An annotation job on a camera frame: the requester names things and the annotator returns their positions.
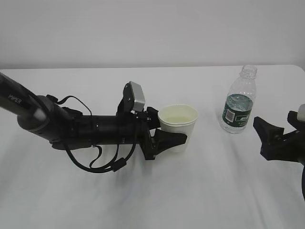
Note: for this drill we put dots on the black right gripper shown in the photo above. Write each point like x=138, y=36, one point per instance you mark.
x=279, y=147

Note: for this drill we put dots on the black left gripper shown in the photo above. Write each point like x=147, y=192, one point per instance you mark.
x=137, y=125

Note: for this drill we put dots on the white paper cup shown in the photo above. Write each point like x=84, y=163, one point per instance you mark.
x=178, y=118

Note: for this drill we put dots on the clear water bottle green label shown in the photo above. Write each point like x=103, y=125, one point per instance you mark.
x=239, y=101

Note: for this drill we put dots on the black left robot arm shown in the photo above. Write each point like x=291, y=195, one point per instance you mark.
x=63, y=127

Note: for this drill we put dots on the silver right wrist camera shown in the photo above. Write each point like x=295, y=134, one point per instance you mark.
x=301, y=113

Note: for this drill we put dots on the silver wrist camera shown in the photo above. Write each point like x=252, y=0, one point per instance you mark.
x=138, y=96
x=301, y=113

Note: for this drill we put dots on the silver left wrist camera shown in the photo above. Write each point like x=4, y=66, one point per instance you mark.
x=138, y=96

